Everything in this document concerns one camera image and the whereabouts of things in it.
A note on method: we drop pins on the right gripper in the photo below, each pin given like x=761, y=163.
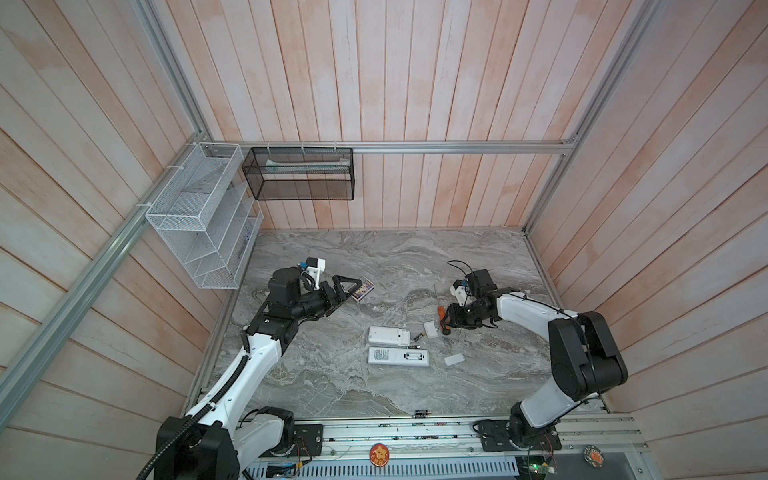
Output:
x=454, y=317

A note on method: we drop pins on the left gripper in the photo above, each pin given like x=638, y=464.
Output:
x=331, y=302

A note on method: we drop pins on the white battery cover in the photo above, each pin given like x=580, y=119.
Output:
x=454, y=359
x=430, y=329

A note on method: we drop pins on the white remote control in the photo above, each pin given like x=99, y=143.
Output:
x=388, y=336

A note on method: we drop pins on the white remote with label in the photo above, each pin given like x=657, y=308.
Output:
x=398, y=357

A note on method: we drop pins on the orange black screwdriver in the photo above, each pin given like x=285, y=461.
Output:
x=442, y=315

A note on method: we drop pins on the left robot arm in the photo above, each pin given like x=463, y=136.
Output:
x=216, y=438

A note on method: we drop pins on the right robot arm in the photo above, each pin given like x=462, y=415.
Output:
x=585, y=361

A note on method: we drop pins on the black mesh basket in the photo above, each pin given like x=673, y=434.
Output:
x=300, y=173

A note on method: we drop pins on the red round sticker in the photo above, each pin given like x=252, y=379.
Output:
x=379, y=455

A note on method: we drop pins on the round patterned badge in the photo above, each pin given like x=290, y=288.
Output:
x=593, y=456

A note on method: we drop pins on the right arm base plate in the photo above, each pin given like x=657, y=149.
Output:
x=513, y=435

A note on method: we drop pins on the white wire mesh shelf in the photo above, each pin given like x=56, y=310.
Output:
x=205, y=217

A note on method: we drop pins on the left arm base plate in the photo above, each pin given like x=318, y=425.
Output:
x=306, y=441

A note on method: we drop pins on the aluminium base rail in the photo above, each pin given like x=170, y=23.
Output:
x=434, y=438

